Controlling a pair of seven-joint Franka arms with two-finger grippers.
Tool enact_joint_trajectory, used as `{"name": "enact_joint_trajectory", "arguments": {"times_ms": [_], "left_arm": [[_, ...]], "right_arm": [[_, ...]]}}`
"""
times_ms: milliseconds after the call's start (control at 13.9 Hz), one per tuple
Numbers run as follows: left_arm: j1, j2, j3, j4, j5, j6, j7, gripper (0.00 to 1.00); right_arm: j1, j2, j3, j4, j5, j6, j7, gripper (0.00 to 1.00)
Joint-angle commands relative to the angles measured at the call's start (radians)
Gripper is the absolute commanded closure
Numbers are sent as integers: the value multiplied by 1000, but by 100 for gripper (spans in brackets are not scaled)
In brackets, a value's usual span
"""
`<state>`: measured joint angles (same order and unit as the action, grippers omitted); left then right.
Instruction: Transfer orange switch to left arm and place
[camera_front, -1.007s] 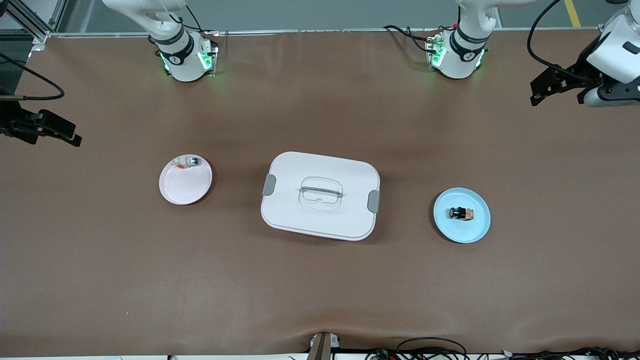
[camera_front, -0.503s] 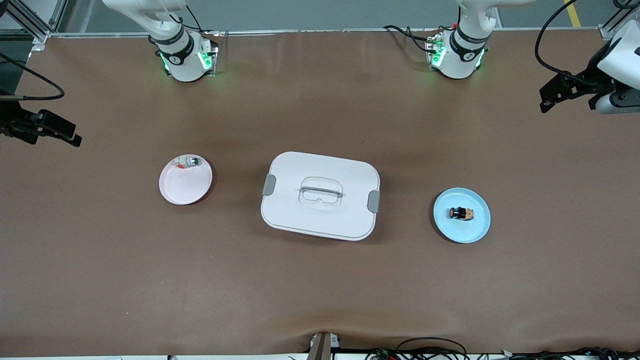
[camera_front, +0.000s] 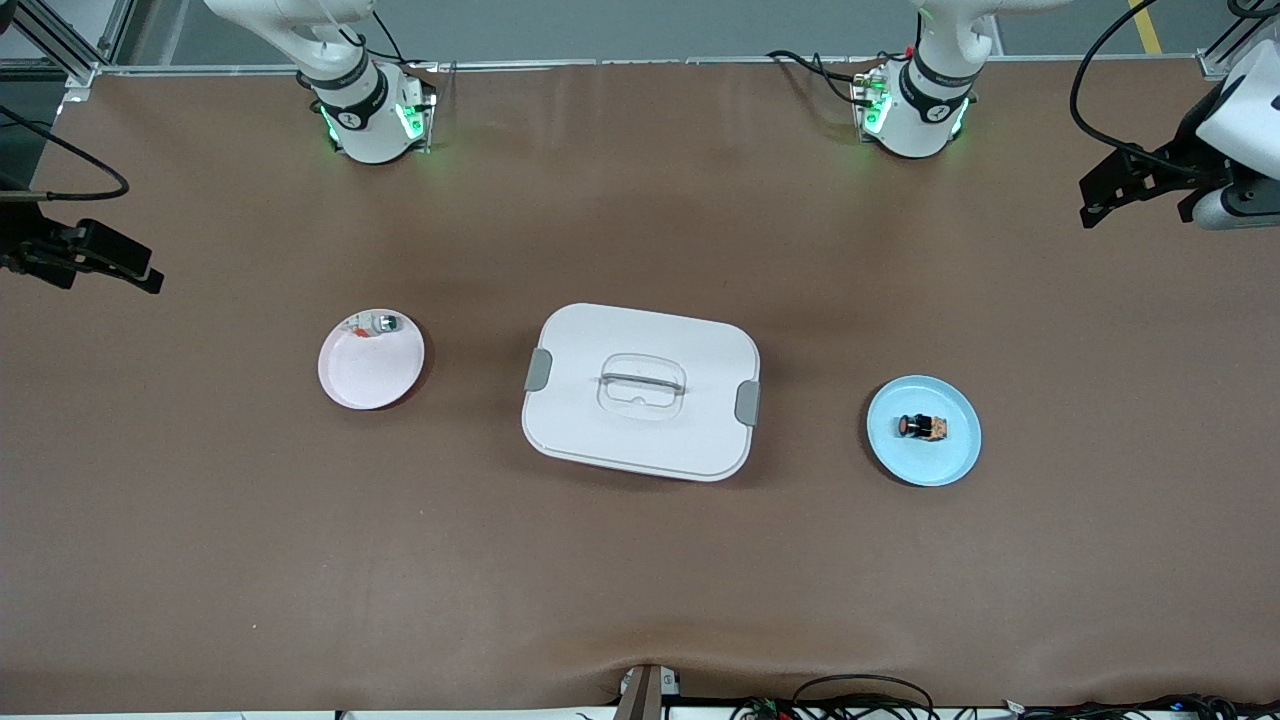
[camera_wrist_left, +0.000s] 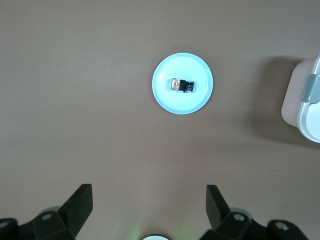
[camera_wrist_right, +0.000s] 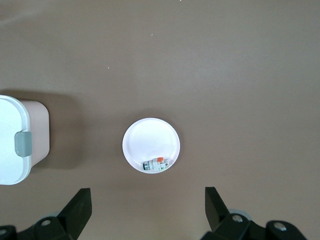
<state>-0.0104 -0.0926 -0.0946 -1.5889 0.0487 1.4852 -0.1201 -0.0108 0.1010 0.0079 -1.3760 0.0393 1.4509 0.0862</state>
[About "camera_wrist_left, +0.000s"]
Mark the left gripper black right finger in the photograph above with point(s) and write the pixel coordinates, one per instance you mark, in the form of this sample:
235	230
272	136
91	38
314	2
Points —
237	227

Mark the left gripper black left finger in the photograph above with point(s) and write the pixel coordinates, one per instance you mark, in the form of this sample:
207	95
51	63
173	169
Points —
62	225

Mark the white lidded storage box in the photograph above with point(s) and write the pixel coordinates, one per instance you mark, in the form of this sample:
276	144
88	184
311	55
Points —
307	100

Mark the brown table cover mat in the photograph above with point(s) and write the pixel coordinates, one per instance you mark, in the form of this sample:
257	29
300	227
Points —
75	125

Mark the light blue round plate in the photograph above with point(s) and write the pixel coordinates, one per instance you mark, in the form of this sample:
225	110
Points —
182	105

